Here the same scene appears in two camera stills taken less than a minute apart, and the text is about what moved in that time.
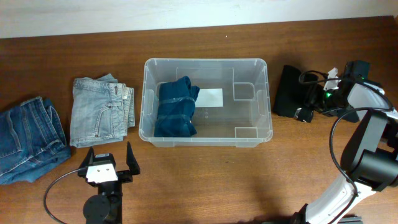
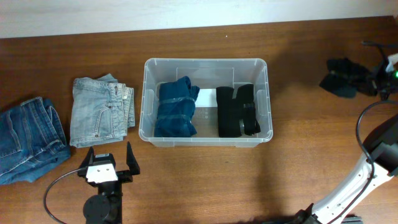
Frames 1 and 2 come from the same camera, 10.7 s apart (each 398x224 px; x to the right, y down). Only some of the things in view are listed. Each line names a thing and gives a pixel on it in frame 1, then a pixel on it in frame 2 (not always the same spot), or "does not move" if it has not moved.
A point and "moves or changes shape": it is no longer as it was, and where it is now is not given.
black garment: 296,93 to 235,114
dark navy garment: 352,116 moves or changes shape
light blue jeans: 102,109 does not move
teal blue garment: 176,103 does not move
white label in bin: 209,98 does not move
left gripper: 127,175 does not move
